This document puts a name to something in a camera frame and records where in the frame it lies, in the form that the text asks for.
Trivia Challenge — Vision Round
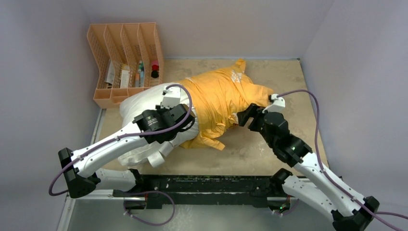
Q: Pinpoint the white pillow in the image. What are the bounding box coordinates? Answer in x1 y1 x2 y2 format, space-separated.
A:
118 82 199 167

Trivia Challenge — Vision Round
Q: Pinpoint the orange Mickey Mouse pillowcase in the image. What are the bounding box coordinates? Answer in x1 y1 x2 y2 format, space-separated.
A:
179 59 274 150

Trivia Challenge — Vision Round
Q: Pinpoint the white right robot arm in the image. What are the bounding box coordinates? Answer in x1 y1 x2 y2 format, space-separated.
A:
237 104 380 231

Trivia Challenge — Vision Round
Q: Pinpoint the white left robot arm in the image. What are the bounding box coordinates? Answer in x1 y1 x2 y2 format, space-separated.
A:
58 104 195 198

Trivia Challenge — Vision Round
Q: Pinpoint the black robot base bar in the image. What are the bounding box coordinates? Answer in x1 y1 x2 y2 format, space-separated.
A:
125 169 296 213

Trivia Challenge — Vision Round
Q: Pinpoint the teal and orange tube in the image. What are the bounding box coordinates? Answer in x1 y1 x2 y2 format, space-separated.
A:
135 60 145 87

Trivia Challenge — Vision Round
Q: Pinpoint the red and black bottle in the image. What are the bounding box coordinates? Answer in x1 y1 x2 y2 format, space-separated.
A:
151 60 159 78

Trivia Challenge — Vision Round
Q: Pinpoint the beige paper card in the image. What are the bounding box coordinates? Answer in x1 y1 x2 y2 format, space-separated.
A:
120 64 130 88

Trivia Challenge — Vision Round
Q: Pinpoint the white paper booklet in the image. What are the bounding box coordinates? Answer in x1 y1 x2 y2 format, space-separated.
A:
105 60 115 85

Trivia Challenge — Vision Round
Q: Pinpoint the pink plastic file organizer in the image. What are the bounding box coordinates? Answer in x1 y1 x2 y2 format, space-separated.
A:
87 23 165 109

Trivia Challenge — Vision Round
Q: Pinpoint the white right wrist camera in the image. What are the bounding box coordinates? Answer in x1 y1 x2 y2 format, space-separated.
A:
263 94 286 114

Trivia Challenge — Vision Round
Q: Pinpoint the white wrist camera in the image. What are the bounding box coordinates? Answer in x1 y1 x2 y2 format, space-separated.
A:
263 94 286 114
160 86 181 109

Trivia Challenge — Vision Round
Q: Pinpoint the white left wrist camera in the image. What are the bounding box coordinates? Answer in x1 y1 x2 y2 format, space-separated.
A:
160 86 181 109

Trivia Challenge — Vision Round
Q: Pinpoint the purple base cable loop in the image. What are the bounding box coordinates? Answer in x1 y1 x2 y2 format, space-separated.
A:
123 191 176 226

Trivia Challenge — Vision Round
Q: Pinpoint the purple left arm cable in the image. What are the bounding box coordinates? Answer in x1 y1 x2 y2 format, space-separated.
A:
48 84 193 197

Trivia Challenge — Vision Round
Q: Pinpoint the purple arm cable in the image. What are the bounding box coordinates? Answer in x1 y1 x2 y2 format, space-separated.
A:
276 89 408 231
48 84 193 197

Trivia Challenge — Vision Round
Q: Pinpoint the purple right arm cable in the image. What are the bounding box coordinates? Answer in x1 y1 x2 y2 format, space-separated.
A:
276 89 408 231

